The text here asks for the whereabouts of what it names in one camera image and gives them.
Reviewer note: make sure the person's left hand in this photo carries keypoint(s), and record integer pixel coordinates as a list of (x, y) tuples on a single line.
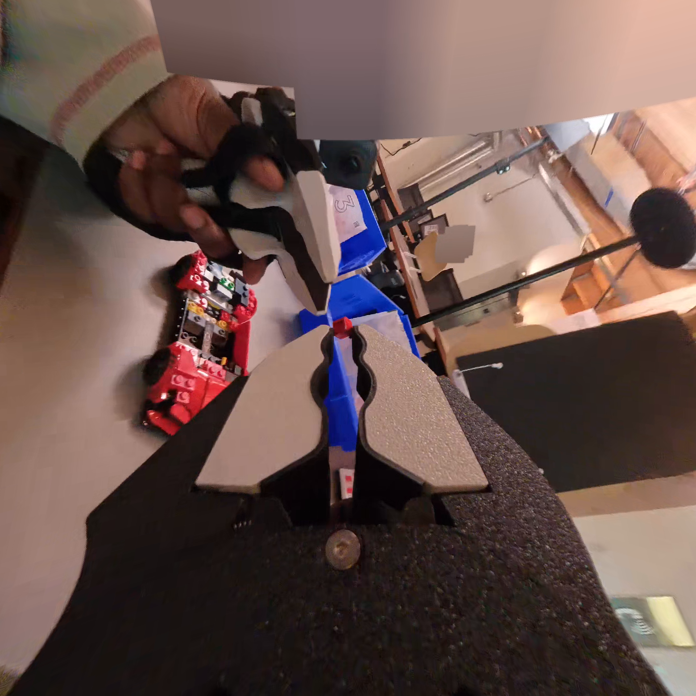
[(163, 125)]

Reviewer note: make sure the green phone sign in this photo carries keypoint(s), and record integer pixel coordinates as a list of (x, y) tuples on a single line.
[(652, 622)]

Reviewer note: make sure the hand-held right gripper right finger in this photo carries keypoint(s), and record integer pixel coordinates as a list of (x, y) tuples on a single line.
[(418, 424)]

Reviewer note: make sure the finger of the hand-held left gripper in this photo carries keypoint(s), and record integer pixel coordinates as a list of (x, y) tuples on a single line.
[(302, 272), (318, 228)]

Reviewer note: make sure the silver wall pipes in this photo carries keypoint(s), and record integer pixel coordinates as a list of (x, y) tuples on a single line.
[(470, 155)]

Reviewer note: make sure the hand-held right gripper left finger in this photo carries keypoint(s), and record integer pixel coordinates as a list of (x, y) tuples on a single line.
[(266, 424)]

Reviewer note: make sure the grey desk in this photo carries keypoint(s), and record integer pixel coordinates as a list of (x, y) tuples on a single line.
[(81, 337)]

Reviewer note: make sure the black metal pole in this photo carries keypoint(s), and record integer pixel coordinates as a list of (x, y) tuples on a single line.
[(462, 184), (522, 283)]

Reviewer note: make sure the beige chair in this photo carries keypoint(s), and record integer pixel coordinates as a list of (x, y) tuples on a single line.
[(427, 261)]

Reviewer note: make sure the black furry microphone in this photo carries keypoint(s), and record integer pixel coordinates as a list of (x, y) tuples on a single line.
[(663, 228)]

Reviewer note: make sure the red toy brick car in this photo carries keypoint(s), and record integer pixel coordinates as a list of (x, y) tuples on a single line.
[(179, 391)]

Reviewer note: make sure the small red brick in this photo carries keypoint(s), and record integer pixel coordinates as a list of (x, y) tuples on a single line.
[(342, 329)]

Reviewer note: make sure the black wall panel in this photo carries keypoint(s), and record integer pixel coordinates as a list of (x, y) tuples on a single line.
[(587, 402)]

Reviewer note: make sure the white printed paper bag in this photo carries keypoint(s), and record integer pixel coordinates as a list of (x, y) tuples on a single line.
[(394, 326), (348, 209)]

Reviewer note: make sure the white instruction booklet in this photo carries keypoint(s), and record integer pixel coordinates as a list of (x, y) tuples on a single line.
[(347, 483)]

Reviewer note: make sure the person's left forearm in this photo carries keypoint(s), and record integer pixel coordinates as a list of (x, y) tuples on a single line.
[(65, 65)]

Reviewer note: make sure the blue plastic bin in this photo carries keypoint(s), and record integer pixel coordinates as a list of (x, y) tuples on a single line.
[(340, 413), (370, 250)]

